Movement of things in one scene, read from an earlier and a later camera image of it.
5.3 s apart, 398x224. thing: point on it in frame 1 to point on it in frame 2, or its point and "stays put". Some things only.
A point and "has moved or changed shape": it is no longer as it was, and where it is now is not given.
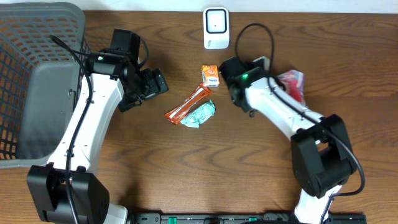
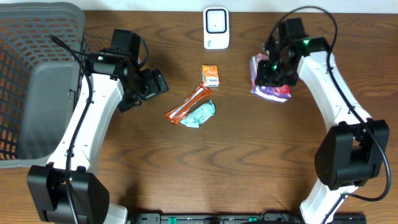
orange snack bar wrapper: x=199 y=92 stays put
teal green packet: x=199 y=114 stays put
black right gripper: x=236 y=94 to x=270 y=78
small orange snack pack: x=210 y=75 stays put
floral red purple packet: x=293 y=82 has moved or changed shape
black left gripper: x=154 y=84 stays put
